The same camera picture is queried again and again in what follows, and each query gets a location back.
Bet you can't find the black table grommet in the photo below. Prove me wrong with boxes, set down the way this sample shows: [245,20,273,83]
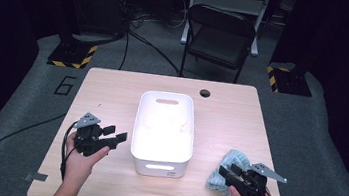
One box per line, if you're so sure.
[198,88,212,99]

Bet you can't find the white metal stand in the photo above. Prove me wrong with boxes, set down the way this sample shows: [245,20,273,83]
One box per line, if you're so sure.
[179,0,274,59]

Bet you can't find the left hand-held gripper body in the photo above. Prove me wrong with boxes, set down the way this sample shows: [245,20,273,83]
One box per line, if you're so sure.
[69,110,118,161]

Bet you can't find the light blue fluffy cloth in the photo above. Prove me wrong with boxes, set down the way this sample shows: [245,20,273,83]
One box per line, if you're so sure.
[204,146,254,196]

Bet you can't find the grey tape piece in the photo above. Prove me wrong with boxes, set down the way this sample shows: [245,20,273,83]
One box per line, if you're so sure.
[24,170,49,184]

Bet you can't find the left hand-held gripper cable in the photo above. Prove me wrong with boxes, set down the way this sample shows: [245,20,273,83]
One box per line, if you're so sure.
[57,119,80,182]

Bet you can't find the black yellow striped stand base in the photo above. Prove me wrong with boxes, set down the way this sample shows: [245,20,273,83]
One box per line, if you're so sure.
[263,60,316,98]
[45,38,98,72]

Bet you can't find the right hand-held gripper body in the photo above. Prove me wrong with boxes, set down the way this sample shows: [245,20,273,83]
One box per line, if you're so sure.
[231,159,290,196]

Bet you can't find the black cable on floor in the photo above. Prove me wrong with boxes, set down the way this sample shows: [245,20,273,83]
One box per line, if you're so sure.
[124,30,188,78]
[118,30,131,72]

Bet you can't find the person's left hand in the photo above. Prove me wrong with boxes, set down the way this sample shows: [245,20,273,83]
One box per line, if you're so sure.
[60,130,113,188]

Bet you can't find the dark equipment cabinet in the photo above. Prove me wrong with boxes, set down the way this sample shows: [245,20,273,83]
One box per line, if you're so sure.
[61,0,132,41]

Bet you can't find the black folding chair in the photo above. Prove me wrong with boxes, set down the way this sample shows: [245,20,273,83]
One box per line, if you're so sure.
[178,2,261,86]

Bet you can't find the white plastic bin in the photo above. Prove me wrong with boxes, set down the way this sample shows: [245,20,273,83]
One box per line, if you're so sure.
[127,88,201,181]

